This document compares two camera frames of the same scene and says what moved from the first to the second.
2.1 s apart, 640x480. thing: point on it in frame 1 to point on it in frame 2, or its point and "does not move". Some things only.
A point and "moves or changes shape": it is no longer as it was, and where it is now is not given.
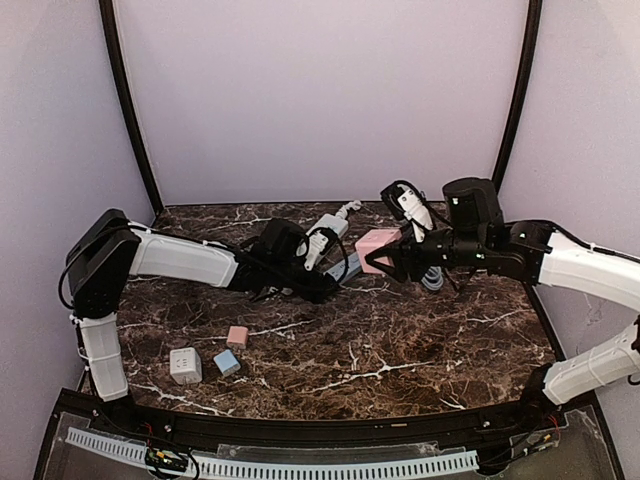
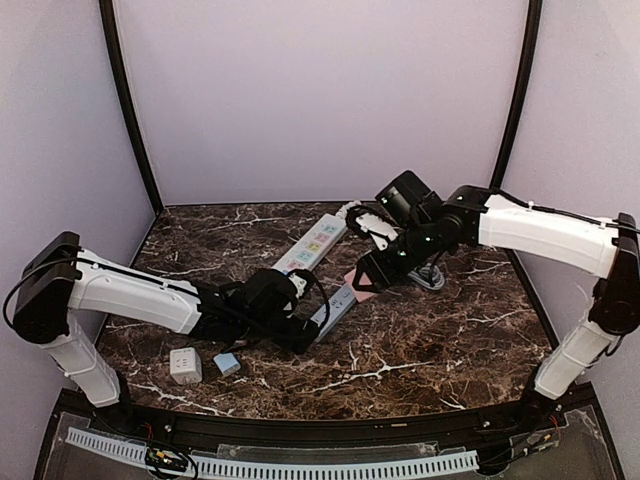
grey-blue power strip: x=354 y=265 to x=339 y=304
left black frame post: x=120 y=76 does not move
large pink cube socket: x=373 y=240 moves or changes shape
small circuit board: x=166 y=459 does not move
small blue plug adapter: x=227 y=362 does not move
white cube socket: x=185 y=365 does not move
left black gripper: x=310 y=286 to x=298 y=335
